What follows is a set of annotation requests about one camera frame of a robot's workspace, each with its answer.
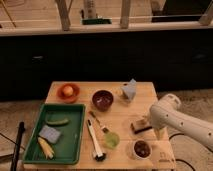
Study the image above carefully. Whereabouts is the wooden black-felt eraser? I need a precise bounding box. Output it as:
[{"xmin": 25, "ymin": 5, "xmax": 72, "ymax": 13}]
[{"xmin": 131, "ymin": 117, "xmax": 152, "ymax": 134}]

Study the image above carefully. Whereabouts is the purple bowl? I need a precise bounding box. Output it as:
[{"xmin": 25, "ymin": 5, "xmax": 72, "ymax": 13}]
[{"xmin": 92, "ymin": 90, "xmax": 114, "ymax": 112}]

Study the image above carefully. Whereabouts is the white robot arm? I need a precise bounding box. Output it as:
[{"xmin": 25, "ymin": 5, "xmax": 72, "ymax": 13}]
[{"xmin": 149, "ymin": 94, "xmax": 213, "ymax": 151}]

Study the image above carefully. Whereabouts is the green plastic tray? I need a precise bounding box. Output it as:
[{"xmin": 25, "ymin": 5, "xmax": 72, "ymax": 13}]
[{"xmin": 23, "ymin": 104, "xmax": 85, "ymax": 165}]

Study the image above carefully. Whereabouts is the blue folded cloth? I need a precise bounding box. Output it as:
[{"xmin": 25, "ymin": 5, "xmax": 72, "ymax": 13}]
[{"xmin": 121, "ymin": 79, "xmax": 136, "ymax": 101}]

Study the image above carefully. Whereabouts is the orange bowl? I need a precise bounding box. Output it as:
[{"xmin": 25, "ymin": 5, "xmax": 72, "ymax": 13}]
[{"xmin": 57, "ymin": 83, "xmax": 80, "ymax": 103}]

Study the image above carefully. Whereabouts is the green-headed spoon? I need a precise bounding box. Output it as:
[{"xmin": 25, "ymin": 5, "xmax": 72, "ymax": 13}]
[{"xmin": 89, "ymin": 111, "xmax": 120, "ymax": 149}]

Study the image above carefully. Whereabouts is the peach fruit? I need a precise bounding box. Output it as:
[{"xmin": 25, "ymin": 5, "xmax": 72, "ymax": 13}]
[{"xmin": 62, "ymin": 86, "xmax": 74, "ymax": 97}]

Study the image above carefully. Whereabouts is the black cable on floor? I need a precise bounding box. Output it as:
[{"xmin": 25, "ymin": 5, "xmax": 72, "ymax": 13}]
[{"xmin": 168, "ymin": 132, "xmax": 213, "ymax": 171}]

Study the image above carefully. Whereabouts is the green cucumber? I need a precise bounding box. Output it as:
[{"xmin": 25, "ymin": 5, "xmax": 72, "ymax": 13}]
[{"xmin": 46, "ymin": 118, "xmax": 69, "ymax": 126}]

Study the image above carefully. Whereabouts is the blue sponge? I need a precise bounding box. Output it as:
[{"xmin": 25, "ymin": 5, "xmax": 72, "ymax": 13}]
[{"xmin": 39, "ymin": 125, "xmax": 61, "ymax": 144}]

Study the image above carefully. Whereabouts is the yellow corn cob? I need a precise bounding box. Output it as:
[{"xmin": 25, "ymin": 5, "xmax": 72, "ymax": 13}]
[{"xmin": 38, "ymin": 137, "xmax": 54, "ymax": 159}]

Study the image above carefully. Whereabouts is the black pole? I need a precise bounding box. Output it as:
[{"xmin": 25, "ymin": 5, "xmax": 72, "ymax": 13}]
[{"xmin": 10, "ymin": 122, "xmax": 25, "ymax": 171}]

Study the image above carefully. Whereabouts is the white cup with dark contents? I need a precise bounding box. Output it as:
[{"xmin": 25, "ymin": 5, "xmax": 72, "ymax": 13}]
[{"xmin": 133, "ymin": 140, "xmax": 152, "ymax": 159}]

